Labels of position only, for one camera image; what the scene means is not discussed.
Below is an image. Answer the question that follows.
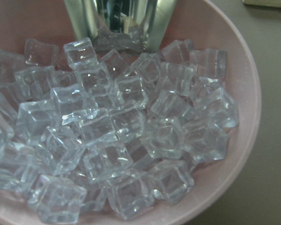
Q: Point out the steel ice scoop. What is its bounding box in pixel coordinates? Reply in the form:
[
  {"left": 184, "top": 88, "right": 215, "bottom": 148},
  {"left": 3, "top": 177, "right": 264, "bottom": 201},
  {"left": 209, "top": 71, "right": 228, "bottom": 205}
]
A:
[{"left": 64, "top": 0, "right": 177, "bottom": 53}]

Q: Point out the clear ice cubes pile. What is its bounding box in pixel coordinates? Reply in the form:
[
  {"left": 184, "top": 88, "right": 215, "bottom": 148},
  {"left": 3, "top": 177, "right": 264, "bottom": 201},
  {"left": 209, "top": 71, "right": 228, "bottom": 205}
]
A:
[{"left": 0, "top": 37, "right": 237, "bottom": 224}]

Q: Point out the pink bowl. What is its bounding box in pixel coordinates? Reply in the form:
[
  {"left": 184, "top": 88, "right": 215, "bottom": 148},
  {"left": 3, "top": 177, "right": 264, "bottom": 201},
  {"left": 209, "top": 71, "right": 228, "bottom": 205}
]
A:
[{"left": 0, "top": 0, "right": 261, "bottom": 225}]

